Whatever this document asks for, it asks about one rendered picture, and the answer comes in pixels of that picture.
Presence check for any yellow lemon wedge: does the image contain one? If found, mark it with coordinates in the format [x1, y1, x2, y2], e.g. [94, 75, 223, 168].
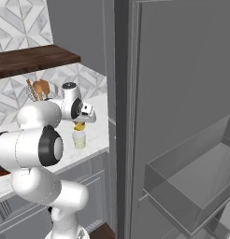
[73, 121, 87, 132]

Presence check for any glass of lemonade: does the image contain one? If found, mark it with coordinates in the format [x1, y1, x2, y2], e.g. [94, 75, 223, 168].
[71, 129, 88, 150]

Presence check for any grey fridge door bin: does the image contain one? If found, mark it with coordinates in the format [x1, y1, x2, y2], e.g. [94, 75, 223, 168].
[142, 114, 230, 235]

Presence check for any dark red bowl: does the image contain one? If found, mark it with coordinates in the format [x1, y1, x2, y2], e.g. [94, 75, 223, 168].
[0, 162, 11, 177]

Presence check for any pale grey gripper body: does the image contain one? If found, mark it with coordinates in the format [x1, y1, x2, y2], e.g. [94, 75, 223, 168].
[76, 112, 97, 124]

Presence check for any dark wooden wall shelf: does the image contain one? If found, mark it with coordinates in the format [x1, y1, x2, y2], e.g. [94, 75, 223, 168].
[0, 44, 82, 80]

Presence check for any grey fridge door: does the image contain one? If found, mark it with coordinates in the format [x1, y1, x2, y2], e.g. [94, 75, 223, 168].
[123, 0, 230, 239]

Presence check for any grey drawer front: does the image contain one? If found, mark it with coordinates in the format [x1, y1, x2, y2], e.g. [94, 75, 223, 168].
[52, 152, 109, 185]

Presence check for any wooden-handled whisk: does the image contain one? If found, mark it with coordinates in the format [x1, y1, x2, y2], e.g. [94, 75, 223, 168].
[25, 78, 39, 103]

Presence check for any grey cupboard door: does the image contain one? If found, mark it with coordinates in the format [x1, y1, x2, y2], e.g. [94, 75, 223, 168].
[74, 174, 109, 232]

